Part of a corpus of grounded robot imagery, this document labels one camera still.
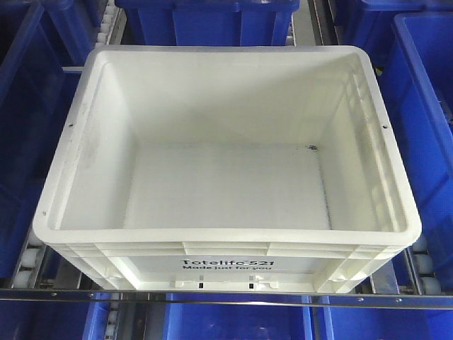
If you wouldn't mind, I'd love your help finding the white plastic tote bin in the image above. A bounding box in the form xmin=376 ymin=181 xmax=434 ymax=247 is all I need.
xmin=33 ymin=45 xmax=422 ymax=293

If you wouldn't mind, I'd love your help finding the blue bin lower middle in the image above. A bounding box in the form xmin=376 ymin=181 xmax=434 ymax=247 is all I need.
xmin=162 ymin=304 xmax=314 ymax=339

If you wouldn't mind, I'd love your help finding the blue bin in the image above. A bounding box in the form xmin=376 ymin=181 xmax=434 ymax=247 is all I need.
xmin=115 ymin=0 xmax=300 ymax=47
xmin=317 ymin=307 xmax=452 ymax=340
xmin=162 ymin=304 xmax=314 ymax=339
xmin=1 ymin=300 xmax=110 ymax=339

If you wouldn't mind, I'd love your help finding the blue bin rear middle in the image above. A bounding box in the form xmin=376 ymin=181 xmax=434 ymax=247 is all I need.
xmin=115 ymin=0 xmax=300 ymax=47

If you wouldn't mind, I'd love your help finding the blue bin lower right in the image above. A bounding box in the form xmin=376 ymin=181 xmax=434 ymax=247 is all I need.
xmin=317 ymin=307 xmax=452 ymax=340

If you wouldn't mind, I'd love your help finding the blue bin right shelf two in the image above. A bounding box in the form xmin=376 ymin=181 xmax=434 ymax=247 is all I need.
xmin=379 ymin=11 xmax=452 ymax=292

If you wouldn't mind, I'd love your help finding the blue bin shelf two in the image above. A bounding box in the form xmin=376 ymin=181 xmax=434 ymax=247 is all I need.
xmin=1 ymin=1 xmax=84 ymax=279
xmin=379 ymin=11 xmax=452 ymax=292

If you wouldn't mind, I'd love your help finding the blue bin left shelf two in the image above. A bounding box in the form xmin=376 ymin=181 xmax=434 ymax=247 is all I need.
xmin=1 ymin=1 xmax=84 ymax=279

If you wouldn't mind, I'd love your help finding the blue bin lower left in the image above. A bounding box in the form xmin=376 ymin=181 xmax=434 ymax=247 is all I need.
xmin=1 ymin=300 xmax=110 ymax=339

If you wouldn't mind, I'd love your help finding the lower white roller track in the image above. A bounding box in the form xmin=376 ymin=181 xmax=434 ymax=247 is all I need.
xmin=104 ymin=302 xmax=122 ymax=340

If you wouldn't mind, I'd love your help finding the right white roller track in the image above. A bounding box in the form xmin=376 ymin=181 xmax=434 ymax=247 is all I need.
xmin=407 ymin=234 xmax=441 ymax=295

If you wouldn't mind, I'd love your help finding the steel shelf front rail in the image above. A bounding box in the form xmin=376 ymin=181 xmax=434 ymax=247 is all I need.
xmin=1 ymin=289 xmax=452 ymax=310

